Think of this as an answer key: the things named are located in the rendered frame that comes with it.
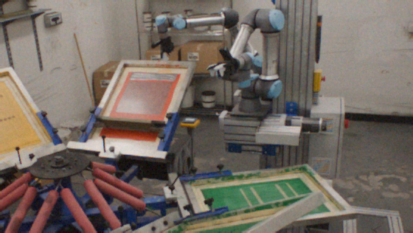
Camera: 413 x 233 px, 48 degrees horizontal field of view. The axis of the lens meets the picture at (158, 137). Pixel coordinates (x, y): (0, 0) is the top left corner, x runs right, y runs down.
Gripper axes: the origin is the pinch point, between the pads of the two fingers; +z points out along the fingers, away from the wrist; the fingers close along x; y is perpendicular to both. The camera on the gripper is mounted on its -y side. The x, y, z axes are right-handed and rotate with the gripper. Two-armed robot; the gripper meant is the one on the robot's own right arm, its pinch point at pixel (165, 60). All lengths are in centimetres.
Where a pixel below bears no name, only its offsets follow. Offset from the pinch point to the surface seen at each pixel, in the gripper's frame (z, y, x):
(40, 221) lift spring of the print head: -22, 8, -180
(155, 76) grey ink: -2.7, 2.5, -26.4
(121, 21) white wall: 105, -194, 286
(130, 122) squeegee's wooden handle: -1, 4, -77
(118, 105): 4, -17, -55
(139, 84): -0.4, -7.5, -34.3
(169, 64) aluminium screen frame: -7.7, 11.2, -18.1
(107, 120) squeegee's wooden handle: 0, -13, -77
